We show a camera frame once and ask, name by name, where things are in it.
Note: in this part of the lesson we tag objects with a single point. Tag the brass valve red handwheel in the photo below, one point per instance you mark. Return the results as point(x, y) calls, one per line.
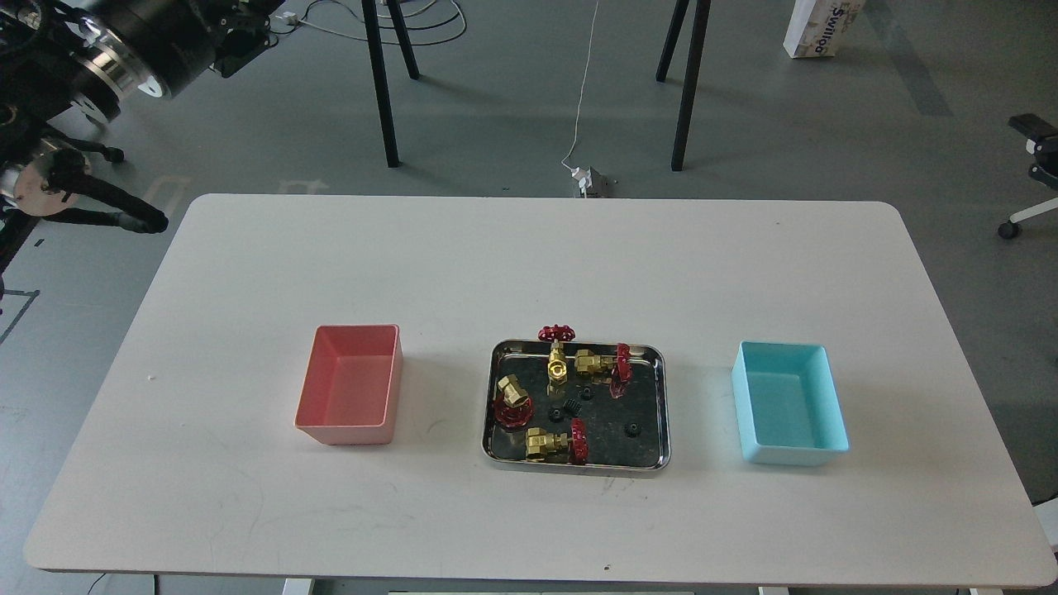
point(513, 408)
point(557, 336)

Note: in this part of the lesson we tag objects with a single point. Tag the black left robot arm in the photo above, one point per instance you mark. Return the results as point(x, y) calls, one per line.
point(89, 56)

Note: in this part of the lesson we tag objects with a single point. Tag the upright brass valve red handwheel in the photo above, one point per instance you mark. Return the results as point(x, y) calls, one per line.
point(557, 336)

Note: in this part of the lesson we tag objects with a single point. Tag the brass valve by tray right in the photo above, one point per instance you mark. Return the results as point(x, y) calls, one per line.
point(613, 370)

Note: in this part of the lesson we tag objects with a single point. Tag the brass valve at tray bottom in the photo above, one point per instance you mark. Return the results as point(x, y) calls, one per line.
point(539, 443)

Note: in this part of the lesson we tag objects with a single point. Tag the pink plastic box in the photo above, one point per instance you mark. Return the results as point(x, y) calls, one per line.
point(351, 389)

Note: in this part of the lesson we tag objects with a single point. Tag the light blue plastic box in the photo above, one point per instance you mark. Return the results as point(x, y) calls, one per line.
point(787, 407)

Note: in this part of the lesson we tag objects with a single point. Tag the white cardboard box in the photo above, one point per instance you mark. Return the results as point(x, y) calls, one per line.
point(817, 28)

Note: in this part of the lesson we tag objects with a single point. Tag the stainless steel tray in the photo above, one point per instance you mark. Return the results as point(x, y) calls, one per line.
point(609, 449)

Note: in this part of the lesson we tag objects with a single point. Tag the floor power socket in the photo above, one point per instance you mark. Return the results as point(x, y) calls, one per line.
point(591, 184)

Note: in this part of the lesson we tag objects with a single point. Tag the black table leg left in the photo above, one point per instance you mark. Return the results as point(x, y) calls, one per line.
point(376, 57)

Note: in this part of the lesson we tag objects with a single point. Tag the black table leg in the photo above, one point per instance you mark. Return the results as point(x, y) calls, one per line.
point(693, 63)
point(376, 57)

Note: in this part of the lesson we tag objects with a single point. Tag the black table leg right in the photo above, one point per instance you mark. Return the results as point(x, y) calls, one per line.
point(693, 63)

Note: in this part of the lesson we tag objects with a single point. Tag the office chair base right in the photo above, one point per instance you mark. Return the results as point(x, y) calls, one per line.
point(1042, 145)

